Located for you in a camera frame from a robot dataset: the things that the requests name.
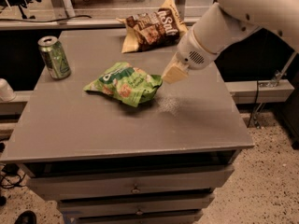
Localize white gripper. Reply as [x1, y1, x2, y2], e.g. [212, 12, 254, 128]
[162, 28, 218, 84]

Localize green rice chip bag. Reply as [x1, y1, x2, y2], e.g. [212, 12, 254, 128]
[83, 63, 163, 107]

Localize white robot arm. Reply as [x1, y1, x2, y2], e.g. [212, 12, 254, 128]
[162, 0, 299, 84]

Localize brown and cream snack bag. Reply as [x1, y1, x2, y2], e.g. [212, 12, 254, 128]
[119, 0, 188, 53]

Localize green soda can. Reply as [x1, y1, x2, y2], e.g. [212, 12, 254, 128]
[38, 35, 71, 79]

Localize grey drawer cabinet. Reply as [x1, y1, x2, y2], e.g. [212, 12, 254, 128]
[1, 29, 253, 224]

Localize white cylinder at left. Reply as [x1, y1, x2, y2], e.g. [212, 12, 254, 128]
[0, 78, 16, 102]

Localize black shoe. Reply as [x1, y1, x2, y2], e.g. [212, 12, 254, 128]
[14, 211, 36, 224]

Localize black cable on shelf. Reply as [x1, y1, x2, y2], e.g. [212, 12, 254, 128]
[0, 14, 93, 23]

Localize black floor cables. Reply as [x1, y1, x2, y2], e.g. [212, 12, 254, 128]
[0, 163, 27, 190]

